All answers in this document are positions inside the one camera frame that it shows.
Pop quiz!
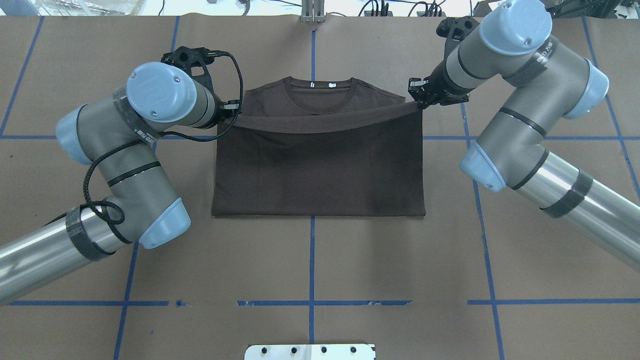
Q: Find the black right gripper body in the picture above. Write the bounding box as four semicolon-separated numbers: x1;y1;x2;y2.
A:
407;75;468;109

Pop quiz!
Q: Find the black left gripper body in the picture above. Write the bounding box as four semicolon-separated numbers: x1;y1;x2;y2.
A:
215;99;242;125

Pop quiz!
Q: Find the dark brown t-shirt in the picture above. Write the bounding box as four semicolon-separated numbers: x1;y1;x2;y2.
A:
210;77;426;217

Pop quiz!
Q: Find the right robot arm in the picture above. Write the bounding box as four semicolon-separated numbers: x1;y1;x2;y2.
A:
407;0;640;271

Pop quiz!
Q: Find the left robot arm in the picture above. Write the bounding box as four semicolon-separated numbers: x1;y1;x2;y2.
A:
1;62;241;305

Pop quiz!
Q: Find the brown paper table cover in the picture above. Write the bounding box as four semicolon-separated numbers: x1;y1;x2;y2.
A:
1;14;639;360

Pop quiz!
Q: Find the black cable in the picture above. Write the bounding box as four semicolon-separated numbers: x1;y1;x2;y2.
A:
160;50;245;142

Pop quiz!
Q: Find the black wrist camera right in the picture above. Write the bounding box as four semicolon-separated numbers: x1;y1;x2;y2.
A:
436;15;480;54

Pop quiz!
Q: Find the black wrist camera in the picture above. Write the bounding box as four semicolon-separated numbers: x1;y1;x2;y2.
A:
160;46;215;93
436;15;480;54

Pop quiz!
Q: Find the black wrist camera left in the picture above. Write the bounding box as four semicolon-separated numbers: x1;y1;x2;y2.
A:
160;46;215;93

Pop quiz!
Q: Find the aluminium profile post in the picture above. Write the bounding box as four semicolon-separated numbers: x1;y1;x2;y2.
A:
301;0;326;23

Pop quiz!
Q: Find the white metal base plate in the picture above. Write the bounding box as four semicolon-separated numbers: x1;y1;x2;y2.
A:
244;343;377;360

